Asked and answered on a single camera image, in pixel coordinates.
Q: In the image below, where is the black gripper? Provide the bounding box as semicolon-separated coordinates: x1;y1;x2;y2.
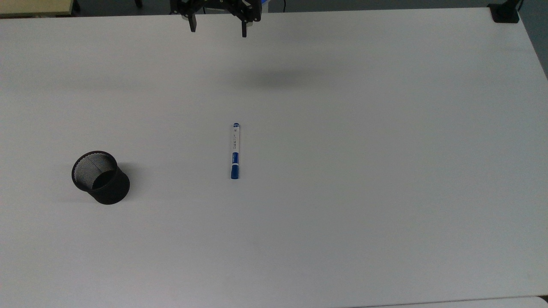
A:
170;0;262;38

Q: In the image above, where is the blue and white marker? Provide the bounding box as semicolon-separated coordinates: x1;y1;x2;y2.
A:
230;123;241;180

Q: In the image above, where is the light wooden table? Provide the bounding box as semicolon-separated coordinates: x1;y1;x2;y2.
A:
0;0;74;18

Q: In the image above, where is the black mesh pen cup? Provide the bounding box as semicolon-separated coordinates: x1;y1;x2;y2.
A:
71;150;131;205

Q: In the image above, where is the white neighbouring table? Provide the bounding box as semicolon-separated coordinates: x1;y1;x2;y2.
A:
355;295;548;308

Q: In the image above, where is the black clamp-on camera pole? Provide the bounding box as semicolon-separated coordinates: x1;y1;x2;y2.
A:
487;0;524;24

